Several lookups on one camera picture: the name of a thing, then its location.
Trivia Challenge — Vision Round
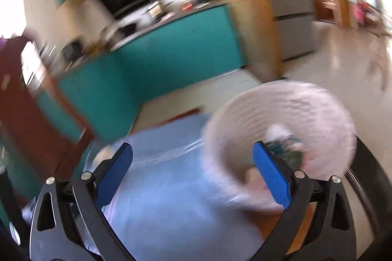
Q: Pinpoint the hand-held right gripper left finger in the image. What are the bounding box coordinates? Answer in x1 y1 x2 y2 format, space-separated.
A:
29 142 135 261

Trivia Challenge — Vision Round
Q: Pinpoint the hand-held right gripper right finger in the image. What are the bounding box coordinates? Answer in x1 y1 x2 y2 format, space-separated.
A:
248 141 357 261

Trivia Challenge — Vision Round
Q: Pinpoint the dark green patterned wrapper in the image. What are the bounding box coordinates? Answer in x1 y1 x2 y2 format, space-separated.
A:
267 138 307 170

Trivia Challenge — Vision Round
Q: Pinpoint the white tissue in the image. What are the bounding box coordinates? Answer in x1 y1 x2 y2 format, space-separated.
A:
266 124 295 143

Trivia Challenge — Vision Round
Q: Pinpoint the white woven basket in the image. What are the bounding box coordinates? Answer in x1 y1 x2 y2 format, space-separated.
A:
202 79 358 214

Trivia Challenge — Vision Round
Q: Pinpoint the blue striped blanket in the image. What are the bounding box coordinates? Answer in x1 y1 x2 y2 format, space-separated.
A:
83 112 276 261

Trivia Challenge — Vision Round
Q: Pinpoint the teal kitchen cabinet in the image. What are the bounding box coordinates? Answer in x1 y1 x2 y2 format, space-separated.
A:
113 2 247 116
36 59 142 143

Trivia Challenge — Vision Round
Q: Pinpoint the dark wooden chair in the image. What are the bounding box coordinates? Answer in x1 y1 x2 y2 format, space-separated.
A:
0 34 96 188

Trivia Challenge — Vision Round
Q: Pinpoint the grey kitchen countertop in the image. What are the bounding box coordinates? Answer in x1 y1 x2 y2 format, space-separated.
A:
107 0 229 53

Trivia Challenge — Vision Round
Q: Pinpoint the wooden glass door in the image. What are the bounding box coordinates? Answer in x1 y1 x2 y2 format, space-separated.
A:
190 0 284 81

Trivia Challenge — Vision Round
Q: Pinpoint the grey refrigerator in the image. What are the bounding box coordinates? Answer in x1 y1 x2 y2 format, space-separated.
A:
260 0 319 63

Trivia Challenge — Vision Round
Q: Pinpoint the pink hanging cloth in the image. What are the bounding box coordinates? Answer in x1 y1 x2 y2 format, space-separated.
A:
352 2 367 26

